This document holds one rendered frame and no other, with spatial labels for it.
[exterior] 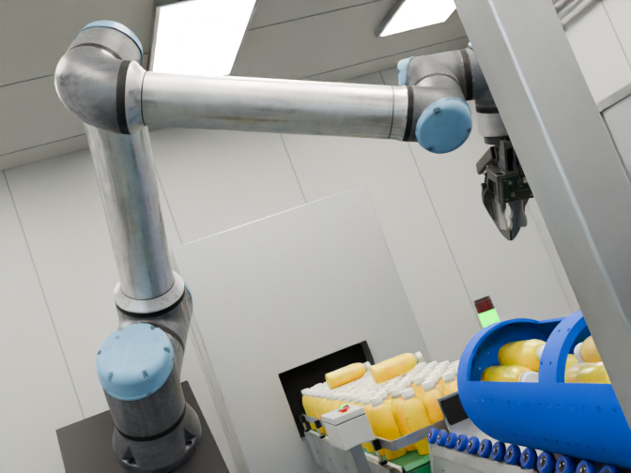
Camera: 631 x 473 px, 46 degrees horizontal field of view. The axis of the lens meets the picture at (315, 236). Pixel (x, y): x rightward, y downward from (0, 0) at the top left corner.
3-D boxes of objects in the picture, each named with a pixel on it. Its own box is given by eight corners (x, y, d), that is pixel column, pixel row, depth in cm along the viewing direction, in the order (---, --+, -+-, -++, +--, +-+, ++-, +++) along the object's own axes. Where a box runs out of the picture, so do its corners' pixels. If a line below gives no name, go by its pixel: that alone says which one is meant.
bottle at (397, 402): (404, 451, 237) (383, 396, 239) (423, 443, 239) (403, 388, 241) (410, 453, 230) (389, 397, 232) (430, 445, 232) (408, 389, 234)
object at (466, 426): (454, 441, 211) (438, 399, 212) (452, 440, 213) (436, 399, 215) (484, 428, 213) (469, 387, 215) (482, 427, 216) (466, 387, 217)
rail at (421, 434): (396, 450, 216) (392, 440, 217) (395, 450, 217) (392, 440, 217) (513, 400, 226) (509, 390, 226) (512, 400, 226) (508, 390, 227)
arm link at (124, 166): (119, 373, 162) (37, 46, 118) (134, 319, 176) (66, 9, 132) (189, 372, 162) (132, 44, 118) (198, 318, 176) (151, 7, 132)
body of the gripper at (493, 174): (497, 207, 132) (491, 142, 128) (483, 195, 140) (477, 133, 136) (539, 200, 132) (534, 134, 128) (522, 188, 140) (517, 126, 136)
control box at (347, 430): (345, 451, 217) (332, 418, 218) (330, 445, 236) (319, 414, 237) (376, 438, 219) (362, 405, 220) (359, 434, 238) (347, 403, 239)
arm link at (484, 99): (460, 39, 132) (516, 30, 131) (467, 108, 136) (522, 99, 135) (469, 44, 123) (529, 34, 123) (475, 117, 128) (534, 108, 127)
